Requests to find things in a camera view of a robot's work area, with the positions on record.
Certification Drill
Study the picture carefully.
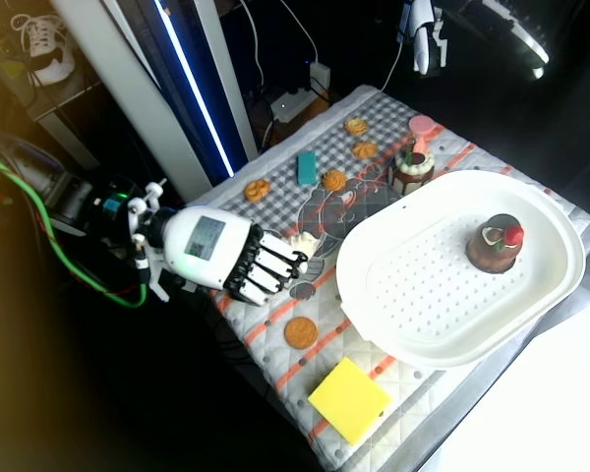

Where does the brown chocolate toy cake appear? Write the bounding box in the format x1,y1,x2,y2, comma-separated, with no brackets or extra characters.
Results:
464,212,526,274

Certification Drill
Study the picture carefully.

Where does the white power strip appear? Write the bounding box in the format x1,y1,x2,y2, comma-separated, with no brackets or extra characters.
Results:
269,88,317,123

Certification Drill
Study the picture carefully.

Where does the white chocolate-drip toy cake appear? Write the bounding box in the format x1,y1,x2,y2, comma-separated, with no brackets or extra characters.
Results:
388,137,437,201

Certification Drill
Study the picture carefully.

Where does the round flat biscuit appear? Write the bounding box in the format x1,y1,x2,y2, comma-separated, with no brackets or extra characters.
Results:
283,316,320,351

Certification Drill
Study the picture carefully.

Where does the green cable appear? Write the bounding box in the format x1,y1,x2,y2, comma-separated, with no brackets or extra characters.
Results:
0,147,149,310

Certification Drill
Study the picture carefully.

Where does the small white object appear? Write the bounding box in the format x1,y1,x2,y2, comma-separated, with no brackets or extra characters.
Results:
280,230,322,261

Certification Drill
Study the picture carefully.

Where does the white power cable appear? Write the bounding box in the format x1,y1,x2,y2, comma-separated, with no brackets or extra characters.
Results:
238,0,267,94
377,41,405,92
278,0,323,65

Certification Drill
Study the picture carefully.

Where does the white power adapter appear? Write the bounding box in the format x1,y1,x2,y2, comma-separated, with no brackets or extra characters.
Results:
308,61,332,90

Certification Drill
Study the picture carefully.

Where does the white perforated plastic tray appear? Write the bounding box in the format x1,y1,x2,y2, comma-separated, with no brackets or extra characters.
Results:
334,169,587,369

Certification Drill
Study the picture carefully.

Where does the white column with blue light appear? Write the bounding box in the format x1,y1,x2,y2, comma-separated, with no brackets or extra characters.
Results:
51,0,260,203

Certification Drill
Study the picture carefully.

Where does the pink round toy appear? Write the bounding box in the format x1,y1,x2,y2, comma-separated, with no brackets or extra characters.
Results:
406,115,435,138

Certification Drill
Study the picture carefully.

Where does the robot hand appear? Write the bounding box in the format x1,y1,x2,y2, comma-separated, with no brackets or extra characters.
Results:
396,0,448,78
162,204,310,307

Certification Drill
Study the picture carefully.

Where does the teal rectangular block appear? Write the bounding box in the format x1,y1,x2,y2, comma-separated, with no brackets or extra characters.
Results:
296,150,319,187

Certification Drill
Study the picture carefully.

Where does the white sneaker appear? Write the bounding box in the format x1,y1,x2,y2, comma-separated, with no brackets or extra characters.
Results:
9,12,78,89

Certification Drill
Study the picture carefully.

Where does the grey quilt with bear print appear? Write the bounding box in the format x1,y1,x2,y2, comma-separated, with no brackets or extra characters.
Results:
184,84,590,472

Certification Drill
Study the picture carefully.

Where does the yellow square sponge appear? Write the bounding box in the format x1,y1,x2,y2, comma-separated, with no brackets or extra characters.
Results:
307,356,393,434

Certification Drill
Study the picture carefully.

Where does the grey metal shelf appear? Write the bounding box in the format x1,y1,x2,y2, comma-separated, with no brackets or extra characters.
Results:
0,48,104,171

